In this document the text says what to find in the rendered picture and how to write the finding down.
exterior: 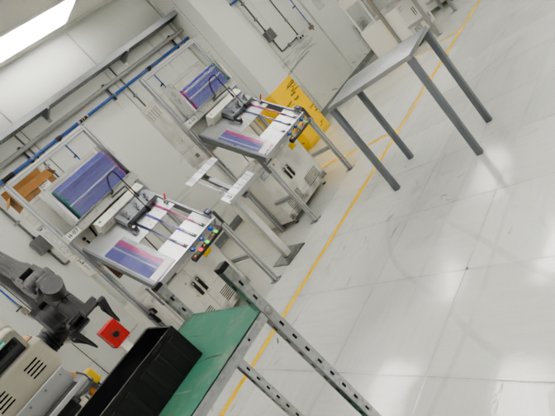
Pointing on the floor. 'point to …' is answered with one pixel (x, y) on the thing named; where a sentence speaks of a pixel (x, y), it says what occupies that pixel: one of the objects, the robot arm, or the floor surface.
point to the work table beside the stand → (380, 67)
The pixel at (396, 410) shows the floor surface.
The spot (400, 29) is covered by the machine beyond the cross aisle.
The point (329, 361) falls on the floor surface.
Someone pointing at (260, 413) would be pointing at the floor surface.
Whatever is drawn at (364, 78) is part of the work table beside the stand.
